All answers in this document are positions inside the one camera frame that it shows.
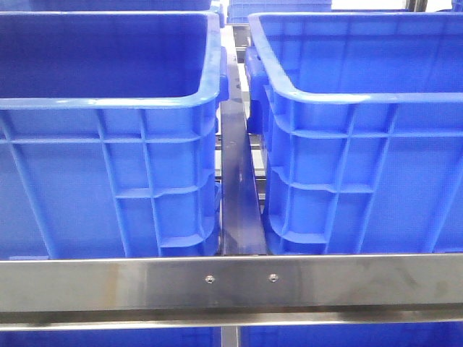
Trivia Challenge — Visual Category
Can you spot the left rail screw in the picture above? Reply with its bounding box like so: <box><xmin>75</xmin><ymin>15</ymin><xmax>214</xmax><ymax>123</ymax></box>
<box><xmin>205</xmin><ymin>275</ymin><xmax>216</xmax><ymax>284</ymax></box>

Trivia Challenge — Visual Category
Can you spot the steel vertical post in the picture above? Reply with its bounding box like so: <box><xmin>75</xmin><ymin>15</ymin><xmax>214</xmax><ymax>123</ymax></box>
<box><xmin>221</xmin><ymin>326</ymin><xmax>241</xmax><ymax>347</ymax></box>

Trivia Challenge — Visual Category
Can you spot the stainless steel front rail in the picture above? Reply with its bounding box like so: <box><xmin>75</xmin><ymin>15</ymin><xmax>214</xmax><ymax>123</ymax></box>
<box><xmin>1</xmin><ymin>254</ymin><xmax>462</xmax><ymax>331</ymax></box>

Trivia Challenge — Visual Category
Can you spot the left blue plastic crate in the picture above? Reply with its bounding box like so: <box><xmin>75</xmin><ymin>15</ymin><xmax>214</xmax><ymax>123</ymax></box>
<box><xmin>1</xmin><ymin>12</ymin><xmax>229</xmax><ymax>260</ymax></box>

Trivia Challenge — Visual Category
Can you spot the far left blue crate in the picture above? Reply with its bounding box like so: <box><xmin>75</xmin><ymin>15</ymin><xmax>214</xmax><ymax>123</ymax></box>
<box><xmin>26</xmin><ymin>0</ymin><xmax>224</xmax><ymax>27</ymax></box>

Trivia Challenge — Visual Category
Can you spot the lower right blue crate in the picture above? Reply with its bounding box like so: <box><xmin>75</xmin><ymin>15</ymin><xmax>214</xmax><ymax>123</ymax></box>
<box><xmin>241</xmin><ymin>322</ymin><xmax>462</xmax><ymax>346</ymax></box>

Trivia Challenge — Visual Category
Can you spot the rail screw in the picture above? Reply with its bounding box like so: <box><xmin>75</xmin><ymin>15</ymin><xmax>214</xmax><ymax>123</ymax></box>
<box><xmin>268</xmin><ymin>273</ymin><xmax>279</xmax><ymax>283</ymax></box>
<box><xmin>205</xmin><ymin>275</ymin><xmax>216</xmax><ymax>284</ymax></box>

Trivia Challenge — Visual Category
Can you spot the lower left blue crate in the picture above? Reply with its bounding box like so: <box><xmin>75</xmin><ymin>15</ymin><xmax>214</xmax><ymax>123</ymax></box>
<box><xmin>1</xmin><ymin>327</ymin><xmax>221</xmax><ymax>346</ymax></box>

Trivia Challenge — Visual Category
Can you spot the right rail screw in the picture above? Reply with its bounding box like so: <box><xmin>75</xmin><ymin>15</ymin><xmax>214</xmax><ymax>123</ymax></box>
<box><xmin>268</xmin><ymin>273</ymin><xmax>279</xmax><ymax>283</ymax></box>

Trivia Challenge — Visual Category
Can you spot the far right blue crate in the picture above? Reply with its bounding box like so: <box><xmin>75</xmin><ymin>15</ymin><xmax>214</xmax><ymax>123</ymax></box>
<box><xmin>227</xmin><ymin>0</ymin><xmax>332</xmax><ymax>24</ymax></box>

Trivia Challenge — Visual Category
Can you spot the right blue plastic crate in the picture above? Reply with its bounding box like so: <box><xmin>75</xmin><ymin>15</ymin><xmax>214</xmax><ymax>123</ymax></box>
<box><xmin>247</xmin><ymin>12</ymin><xmax>462</xmax><ymax>254</ymax></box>

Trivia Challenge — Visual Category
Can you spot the blue plastic crate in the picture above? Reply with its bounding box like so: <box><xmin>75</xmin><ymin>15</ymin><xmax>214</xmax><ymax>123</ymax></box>
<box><xmin>247</xmin><ymin>12</ymin><xmax>462</xmax><ymax>254</ymax></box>
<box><xmin>1</xmin><ymin>12</ymin><xmax>229</xmax><ymax>260</ymax></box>

